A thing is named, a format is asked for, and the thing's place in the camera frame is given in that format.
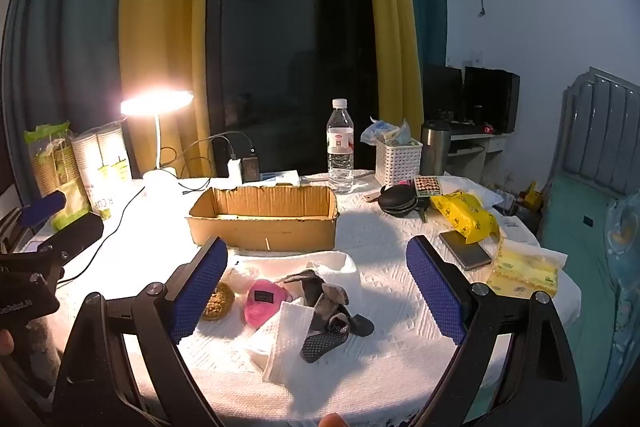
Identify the white paper sheet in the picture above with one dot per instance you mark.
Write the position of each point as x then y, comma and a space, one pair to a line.
515, 227

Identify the white wall socket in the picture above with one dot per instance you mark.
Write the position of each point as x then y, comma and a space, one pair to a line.
479, 58

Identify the yellow wipes packet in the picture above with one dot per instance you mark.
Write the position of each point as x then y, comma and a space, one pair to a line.
465, 214

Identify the white charger with adapter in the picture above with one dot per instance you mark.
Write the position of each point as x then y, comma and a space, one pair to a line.
250, 167

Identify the dark window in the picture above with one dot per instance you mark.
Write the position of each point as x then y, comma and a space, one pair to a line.
295, 32

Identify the grey sock with dotted sole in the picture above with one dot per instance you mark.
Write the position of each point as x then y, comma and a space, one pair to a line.
325, 339

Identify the yellow curtain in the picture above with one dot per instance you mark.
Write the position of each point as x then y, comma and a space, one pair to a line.
160, 7
392, 7

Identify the small beige tool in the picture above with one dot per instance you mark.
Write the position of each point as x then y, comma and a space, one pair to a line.
372, 196

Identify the grey padded headboard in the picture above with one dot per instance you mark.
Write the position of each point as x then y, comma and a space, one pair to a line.
605, 127

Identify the person's left hand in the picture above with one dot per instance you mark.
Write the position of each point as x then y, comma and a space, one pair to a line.
5, 343

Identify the green bed mattress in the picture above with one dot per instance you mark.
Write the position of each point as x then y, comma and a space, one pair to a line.
575, 232

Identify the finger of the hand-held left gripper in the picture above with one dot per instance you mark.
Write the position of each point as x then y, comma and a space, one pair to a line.
42, 209
75, 232

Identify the person's right hand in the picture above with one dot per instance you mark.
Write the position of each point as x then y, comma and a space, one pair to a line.
333, 421

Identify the pink plush toy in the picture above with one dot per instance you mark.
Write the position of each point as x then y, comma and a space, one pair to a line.
262, 302

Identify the white computer desk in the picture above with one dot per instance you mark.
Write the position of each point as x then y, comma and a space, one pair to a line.
475, 149

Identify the white desk lamp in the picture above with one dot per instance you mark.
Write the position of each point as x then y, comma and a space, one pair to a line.
160, 101

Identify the blue and white box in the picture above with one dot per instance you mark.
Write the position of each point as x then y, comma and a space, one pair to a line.
280, 178

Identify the clear water bottle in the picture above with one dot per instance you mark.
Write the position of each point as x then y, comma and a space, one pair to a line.
340, 142

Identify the folded white paper towel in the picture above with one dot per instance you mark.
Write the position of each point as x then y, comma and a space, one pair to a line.
285, 342

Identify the pack of paper cups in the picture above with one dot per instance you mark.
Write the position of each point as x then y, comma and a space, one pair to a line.
102, 157

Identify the dark smartphone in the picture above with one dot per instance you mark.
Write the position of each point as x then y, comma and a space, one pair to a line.
465, 249

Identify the steel tumbler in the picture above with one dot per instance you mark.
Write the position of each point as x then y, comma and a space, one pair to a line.
434, 149

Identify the white plastic basket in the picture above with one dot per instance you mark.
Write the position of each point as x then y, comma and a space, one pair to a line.
397, 162

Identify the bundle of small packets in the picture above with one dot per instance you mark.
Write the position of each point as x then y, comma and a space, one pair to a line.
387, 131

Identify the black round zip case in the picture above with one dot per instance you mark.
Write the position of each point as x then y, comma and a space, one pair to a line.
400, 212
397, 197

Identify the blue printed blanket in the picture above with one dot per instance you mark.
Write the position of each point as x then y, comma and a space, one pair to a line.
625, 257

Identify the black computer monitor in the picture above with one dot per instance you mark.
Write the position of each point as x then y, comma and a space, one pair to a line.
442, 92
490, 97

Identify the pale yellow tissue pack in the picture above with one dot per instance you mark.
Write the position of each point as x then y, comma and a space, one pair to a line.
525, 269

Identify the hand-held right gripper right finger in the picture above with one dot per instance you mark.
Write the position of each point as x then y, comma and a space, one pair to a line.
435, 287

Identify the brown cardboard box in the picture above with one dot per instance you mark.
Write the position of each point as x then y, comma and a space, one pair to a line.
260, 234

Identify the yellow toy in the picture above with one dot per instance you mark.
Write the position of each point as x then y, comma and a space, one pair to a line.
531, 196

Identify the green and white bag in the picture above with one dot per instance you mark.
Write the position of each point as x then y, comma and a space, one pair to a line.
55, 167

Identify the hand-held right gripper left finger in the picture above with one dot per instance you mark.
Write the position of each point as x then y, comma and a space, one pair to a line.
200, 287

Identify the small patterned box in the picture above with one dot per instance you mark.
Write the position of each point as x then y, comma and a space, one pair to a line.
428, 186

